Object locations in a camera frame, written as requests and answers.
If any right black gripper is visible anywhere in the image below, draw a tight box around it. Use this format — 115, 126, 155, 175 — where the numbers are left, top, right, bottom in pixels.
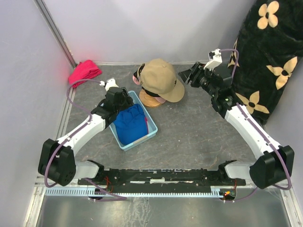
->
177, 62, 218, 97

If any pink cap with R logo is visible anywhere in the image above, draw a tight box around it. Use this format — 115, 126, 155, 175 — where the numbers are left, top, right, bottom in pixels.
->
132, 74, 166, 104

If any colourful cap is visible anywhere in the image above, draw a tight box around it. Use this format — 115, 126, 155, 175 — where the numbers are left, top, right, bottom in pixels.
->
114, 104, 149, 145

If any tan cap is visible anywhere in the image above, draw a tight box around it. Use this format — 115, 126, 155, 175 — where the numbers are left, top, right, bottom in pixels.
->
139, 59, 185, 103

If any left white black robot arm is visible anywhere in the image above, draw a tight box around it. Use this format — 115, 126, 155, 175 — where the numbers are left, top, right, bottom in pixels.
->
38, 87, 134, 188

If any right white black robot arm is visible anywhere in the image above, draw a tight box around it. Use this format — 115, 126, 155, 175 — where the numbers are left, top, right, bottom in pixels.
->
178, 62, 294, 190

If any wooden hat stand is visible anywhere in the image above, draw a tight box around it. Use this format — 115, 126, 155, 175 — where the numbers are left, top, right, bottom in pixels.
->
139, 90, 165, 107

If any light blue plastic basket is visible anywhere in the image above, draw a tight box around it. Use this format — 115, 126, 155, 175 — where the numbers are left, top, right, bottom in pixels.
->
109, 91, 158, 151

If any red cloth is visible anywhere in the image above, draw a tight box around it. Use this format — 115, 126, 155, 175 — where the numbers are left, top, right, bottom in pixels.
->
68, 60, 102, 88

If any black floral blanket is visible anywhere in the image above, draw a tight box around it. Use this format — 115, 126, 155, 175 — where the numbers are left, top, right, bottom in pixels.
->
227, 0, 303, 124

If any aluminium corner profile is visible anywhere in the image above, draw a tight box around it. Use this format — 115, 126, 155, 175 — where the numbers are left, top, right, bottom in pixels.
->
34, 0, 77, 68

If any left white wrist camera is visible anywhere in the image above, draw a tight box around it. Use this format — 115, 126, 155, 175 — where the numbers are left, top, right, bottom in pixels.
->
99, 78, 119, 91

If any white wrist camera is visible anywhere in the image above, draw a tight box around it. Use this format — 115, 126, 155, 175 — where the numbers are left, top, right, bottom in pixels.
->
204, 49, 222, 71
99, 78, 119, 91

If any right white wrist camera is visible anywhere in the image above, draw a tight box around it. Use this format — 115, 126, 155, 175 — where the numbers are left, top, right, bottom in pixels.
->
204, 49, 222, 71

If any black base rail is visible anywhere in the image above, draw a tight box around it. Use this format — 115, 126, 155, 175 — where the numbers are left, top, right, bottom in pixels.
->
92, 168, 246, 193

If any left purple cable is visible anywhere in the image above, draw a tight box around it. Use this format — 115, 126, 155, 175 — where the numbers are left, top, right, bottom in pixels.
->
44, 79, 128, 201

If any light blue cable duct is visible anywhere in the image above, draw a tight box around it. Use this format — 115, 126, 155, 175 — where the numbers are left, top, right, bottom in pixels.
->
45, 187, 231, 199

